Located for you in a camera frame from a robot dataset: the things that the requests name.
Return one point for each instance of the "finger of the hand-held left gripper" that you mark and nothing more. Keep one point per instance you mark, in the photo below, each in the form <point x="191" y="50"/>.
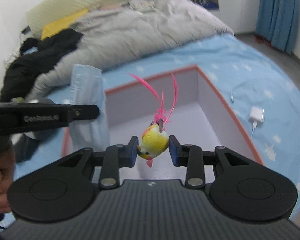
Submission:
<point x="85" y="112"/>

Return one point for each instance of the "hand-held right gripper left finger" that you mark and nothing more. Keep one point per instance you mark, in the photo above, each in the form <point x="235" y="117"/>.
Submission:
<point x="133" y="152"/>

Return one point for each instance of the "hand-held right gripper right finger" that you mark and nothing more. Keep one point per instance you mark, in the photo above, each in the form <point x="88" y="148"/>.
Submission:
<point x="173" y="152"/>

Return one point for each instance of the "yellow bird toy pink feathers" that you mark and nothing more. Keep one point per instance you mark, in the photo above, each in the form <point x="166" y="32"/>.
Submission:
<point x="155" y="142"/>

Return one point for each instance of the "blue face mask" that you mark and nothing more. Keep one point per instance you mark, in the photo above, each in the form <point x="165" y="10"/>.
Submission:
<point x="87" y="90"/>

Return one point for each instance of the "orange cardboard box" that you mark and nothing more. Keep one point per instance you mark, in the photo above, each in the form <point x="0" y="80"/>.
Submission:
<point x="202" y="120"/>

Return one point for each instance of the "person's left hand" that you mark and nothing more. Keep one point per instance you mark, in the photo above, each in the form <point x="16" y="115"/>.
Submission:
<point x="2" y="195"/>

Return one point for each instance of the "grey penguin plush toy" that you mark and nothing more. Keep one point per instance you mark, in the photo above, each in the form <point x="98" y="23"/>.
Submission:
<point x="25" y="145"/>

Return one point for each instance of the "black garment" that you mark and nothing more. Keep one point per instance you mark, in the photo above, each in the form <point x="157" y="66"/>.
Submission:
<point x="35" y="65"/>

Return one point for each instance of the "white crumpled cloth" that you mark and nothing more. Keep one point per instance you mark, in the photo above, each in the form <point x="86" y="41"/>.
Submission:
<point x="11" y="58"/>

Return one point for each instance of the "black cloth bundle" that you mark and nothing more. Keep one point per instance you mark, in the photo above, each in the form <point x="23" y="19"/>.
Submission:
<point x="30" y="44"/>

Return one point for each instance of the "yellow pillow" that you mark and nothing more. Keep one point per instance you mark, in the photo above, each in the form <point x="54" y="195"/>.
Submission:
<point x="62" y="25"/>

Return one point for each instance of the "white power adapter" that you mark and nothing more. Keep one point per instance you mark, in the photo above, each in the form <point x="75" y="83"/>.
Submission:
<point x="256" y="115"/>

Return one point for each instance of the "light grey duvet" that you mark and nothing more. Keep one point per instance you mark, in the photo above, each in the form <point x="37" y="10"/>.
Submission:
<point x="145" y="35"/>

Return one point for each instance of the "blue printed bedsheet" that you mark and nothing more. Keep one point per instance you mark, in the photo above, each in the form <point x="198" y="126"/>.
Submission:
<point x="240" y="60"/>

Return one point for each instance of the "white wardrobe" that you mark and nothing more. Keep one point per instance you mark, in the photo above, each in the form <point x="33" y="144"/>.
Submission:
<point x="235" y="5"/>

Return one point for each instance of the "blue curtain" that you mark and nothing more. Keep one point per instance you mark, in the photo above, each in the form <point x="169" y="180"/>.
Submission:
<point x="277" y="12"/>

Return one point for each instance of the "wall socket with black plug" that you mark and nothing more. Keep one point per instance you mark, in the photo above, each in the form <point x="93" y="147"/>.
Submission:
<point x="25" y="30"/>

